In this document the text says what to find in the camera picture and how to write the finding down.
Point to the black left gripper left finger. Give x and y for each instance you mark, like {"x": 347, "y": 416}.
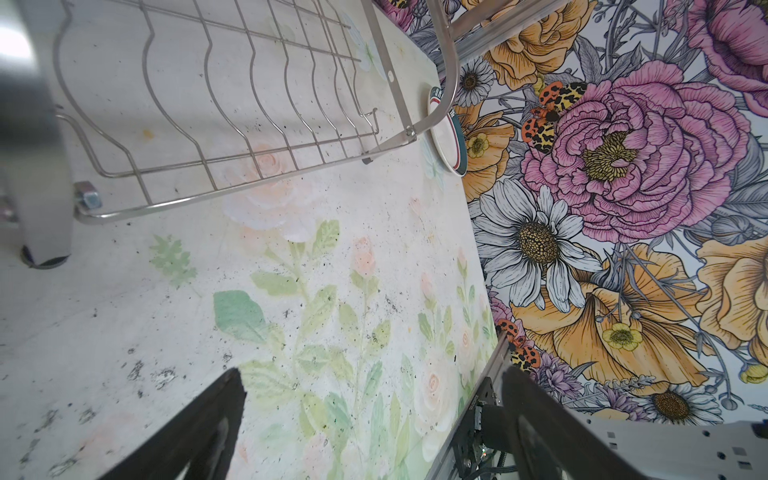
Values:
{"x": 198, "y": 443}

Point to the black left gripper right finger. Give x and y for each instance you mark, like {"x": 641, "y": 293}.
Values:
{"x": 547, "y": 442}

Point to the green red rimmed white plate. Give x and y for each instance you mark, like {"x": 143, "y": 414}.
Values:
{"x": 449, "y": 141}

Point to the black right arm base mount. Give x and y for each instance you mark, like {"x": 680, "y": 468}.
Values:
{"x": 478, "y": 445}

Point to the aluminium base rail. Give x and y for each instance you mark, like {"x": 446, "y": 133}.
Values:
{"x": 444, "y": 463}

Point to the steel wire dish rack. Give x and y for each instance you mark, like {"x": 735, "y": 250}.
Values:
{"x": 112, "y": 110}

